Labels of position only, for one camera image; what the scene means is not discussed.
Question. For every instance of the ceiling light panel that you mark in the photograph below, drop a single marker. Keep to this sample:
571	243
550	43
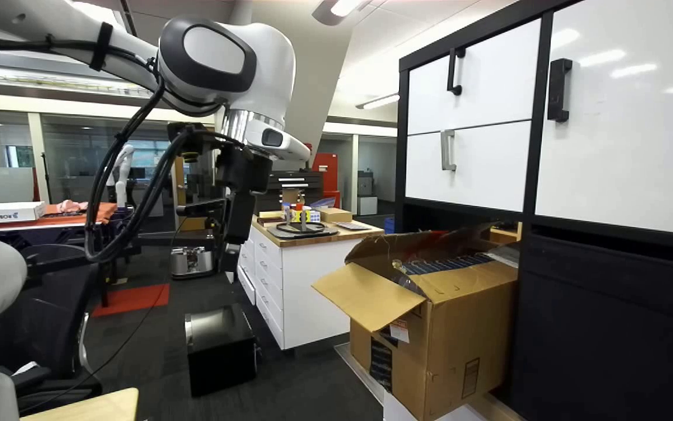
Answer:
340	7

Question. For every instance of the large black frame shelving cabinet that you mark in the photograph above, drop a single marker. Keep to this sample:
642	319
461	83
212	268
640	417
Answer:
608	327

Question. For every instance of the silver metal bin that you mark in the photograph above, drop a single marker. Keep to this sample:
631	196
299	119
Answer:
189	263

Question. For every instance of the long ceiling light strip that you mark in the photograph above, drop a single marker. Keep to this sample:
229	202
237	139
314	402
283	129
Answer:
376	101

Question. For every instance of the white cabinet with wood top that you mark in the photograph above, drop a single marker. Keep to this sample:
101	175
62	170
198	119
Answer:
314	287

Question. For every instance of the light wooden table corner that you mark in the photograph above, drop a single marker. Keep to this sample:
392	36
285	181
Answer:
93	408

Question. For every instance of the brown cardboard box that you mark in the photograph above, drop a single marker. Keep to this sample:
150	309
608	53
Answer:
461	335

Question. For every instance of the small white background robot arm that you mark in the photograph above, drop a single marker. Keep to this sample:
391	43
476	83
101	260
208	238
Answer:
125	175

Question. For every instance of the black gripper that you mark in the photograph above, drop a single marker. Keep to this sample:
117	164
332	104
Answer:
246	168

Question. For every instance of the small tan box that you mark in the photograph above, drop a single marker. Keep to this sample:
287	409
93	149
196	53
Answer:
337	216

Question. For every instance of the red floor mat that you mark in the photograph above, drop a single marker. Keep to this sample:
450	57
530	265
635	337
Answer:
129	299

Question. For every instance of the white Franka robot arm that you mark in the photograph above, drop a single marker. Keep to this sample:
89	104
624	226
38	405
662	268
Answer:
258	62

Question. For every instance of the red topped table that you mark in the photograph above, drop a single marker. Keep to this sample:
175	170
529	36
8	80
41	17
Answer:
64	221

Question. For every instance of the red cabinet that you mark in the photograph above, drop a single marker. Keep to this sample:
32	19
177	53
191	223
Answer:
328	175

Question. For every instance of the black cube box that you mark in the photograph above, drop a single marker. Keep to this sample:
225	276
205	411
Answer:
219	350

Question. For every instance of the white flat box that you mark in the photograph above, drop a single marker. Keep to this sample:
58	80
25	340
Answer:
0	212

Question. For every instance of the wooden door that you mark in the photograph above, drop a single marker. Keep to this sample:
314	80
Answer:
177	182

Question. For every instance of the wooden shelf board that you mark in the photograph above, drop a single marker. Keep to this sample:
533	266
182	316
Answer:
494	408

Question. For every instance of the black office chair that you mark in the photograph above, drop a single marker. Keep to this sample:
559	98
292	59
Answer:
48	319

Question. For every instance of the large white cabinet door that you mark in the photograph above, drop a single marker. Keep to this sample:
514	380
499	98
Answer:
631	148

